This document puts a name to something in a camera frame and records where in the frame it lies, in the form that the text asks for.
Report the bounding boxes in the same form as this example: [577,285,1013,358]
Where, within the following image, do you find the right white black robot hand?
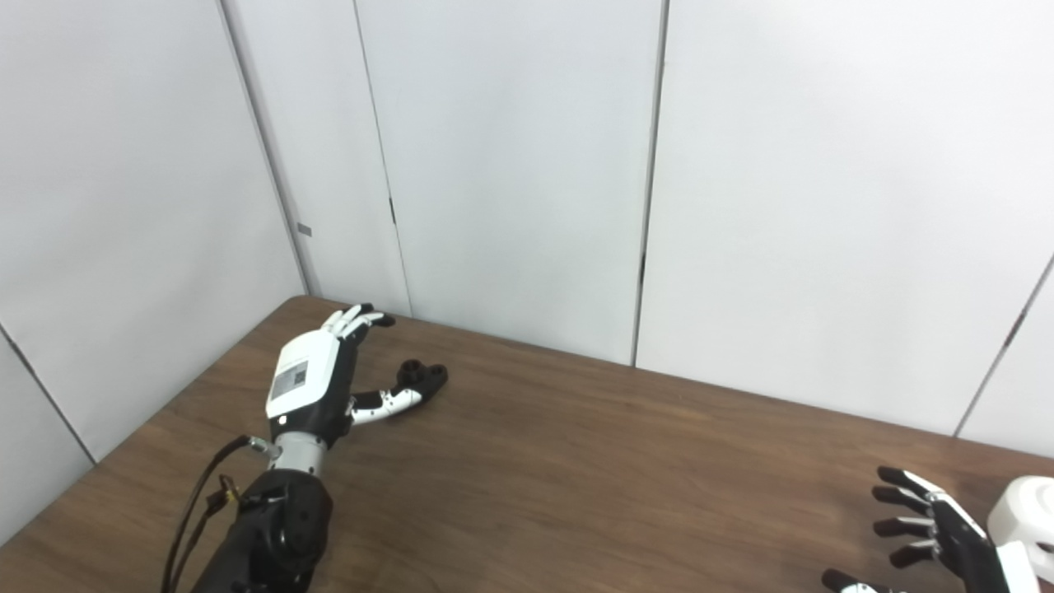
[821,466,1042,593]

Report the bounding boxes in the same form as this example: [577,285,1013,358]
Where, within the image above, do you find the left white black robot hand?
[263,303,425,477]

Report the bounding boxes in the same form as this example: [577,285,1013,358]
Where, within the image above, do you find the round white piece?
[986,476,1054,581]

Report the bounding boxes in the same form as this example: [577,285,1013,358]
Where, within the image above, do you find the black flanged holder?
[394,360,449,413]

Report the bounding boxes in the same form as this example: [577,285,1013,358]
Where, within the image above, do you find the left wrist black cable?
[161,435,281,593]

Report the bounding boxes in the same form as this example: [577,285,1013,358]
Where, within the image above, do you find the left wrist thin wires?
[206,474,244,516]

